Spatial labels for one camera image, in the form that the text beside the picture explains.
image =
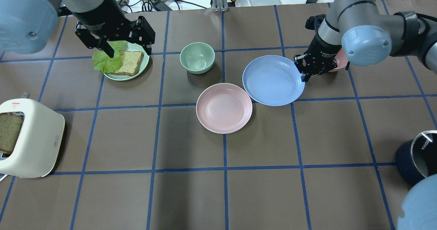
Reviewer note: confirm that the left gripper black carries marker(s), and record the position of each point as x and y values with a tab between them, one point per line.
100	20

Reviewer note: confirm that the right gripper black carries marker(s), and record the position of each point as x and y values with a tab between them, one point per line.
320	51

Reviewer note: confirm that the blue plate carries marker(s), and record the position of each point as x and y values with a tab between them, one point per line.
272	80

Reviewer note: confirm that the pink plate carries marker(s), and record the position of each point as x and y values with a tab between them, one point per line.
224	108

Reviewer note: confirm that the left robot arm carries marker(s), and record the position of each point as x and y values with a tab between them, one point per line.
26	25

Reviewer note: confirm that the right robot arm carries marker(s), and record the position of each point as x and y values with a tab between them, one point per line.
367	37

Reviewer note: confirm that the green plate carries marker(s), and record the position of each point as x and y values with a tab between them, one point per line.
143	62

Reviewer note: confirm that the bread slice on plate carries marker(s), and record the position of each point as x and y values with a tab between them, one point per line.
130	62

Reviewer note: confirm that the green lettuce leaf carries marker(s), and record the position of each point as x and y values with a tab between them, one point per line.
104	63

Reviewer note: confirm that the pink bowl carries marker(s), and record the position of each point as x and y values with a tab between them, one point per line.
341	60

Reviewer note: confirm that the green bowl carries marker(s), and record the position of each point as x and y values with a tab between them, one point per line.
197	57

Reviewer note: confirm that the white toaster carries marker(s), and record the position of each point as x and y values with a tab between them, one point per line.
37	145

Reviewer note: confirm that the dark blue saucepan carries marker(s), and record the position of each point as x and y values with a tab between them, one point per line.
416	159

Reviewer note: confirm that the toast slice in toaster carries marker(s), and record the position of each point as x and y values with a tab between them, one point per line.
10	126

